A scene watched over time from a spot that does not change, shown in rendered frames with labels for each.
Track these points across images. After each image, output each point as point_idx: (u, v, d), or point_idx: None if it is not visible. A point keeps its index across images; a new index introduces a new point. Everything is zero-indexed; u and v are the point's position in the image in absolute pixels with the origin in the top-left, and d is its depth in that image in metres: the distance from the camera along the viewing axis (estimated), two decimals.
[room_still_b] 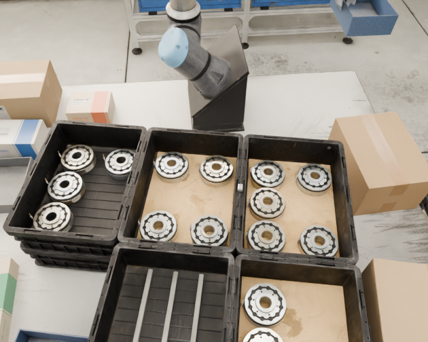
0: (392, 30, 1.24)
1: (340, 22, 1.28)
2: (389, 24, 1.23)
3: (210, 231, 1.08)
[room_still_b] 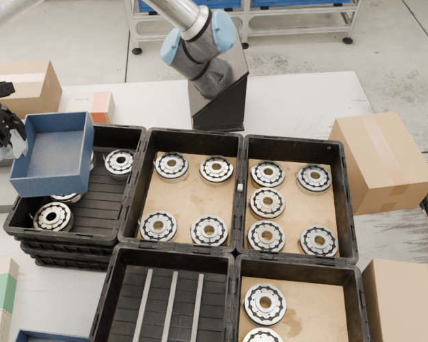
0: (84, 188, 0.87)
1: (25, 171, 0.91)
2: (74, 184, 0.86)
3: (210, 231, 1.08)
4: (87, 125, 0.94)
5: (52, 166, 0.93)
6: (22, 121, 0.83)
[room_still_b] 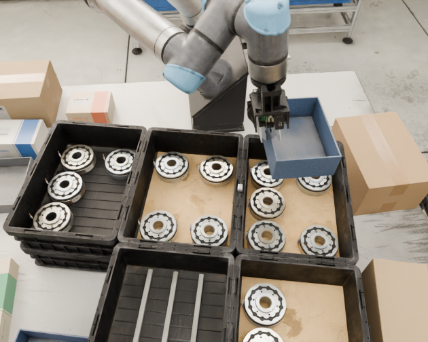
0: (335, 170, 0.90)
1: (266, 155, 0.94)
2: (330, 165, 0.88)
3: (210, 231, 1.08)
4: (321, 110, 0.97)
5: (289, 150, 0.95)
6: None
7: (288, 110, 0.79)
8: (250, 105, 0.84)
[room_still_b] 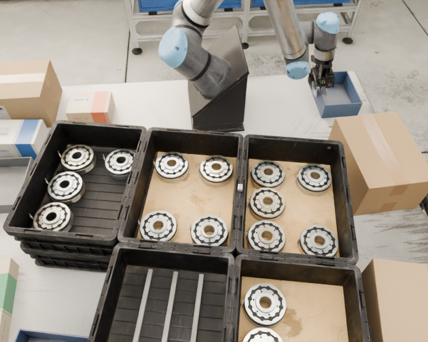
0: (358, 112, 1.54)
1: (316, 105, 1.58)
2: (355, 109, 1.52)
3: (210, 231, 1.08)
4: (349, 79, 1.60)
5: (330, 102, 1.59)
6: None
7: (333, 77, 1.43)
8: (310, 74, 1.48)
